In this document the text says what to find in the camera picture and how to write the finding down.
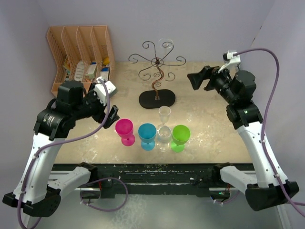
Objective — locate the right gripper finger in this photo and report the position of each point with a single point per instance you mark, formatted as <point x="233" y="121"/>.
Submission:
<point x="199" y="76"/>
<point x="196" y="83"/>

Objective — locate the clear short wine glass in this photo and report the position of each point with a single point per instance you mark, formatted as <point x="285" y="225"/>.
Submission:
<point x="166" y="45"/>

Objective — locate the white medicine box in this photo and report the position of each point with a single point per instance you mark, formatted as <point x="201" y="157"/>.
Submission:
<point x="91" y="72"/>

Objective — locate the colourful booklet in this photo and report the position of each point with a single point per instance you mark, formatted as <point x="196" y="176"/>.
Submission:
<point x="67" y="68"/>

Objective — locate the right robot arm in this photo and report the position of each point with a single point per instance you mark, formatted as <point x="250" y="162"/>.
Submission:
<point x="271" y="186"/>

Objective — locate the green plastic wine glass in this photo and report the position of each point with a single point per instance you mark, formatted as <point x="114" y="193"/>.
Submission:
<point x="180" y="135"/>

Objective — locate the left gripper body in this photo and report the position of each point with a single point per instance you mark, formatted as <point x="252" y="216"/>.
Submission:
<point x="97" y="112"/>

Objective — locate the yellow small object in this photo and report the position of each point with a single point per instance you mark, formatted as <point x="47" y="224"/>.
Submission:
<point x="106" y="61"/>

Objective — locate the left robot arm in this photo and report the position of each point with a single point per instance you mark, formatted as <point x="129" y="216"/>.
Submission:
<point x="35" y="195"/>

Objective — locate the pink plastic wine glass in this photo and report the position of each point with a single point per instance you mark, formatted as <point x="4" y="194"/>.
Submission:
<point x="124" y="129"/>

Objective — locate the clear front wine glass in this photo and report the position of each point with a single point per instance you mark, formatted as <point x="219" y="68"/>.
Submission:
<point x="164" y="136"/>

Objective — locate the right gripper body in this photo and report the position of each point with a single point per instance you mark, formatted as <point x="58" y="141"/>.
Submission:
<point x="218" y="81"/>

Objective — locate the clear tall flute glass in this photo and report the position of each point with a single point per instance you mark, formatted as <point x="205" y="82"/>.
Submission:
<point x="164" y="114"/>

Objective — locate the blue plastic wine glass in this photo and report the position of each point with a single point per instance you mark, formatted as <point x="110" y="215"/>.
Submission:
<point x="147" y="133"/>

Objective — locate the white blister pack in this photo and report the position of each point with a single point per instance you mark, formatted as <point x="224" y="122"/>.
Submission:
<point x="79" y="72"/>

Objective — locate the blue white box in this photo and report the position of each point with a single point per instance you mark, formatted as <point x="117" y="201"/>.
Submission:
<point x="105" y="73"/>

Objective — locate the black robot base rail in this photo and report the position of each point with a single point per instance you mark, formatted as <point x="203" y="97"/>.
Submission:
<point x="157" y="179"/>

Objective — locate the metal wine glass rack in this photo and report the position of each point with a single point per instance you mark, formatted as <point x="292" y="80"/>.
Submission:
<point x="154" y="98"/>

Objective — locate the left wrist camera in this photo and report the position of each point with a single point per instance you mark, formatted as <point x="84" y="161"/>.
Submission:
<point x="101" y="87"/>

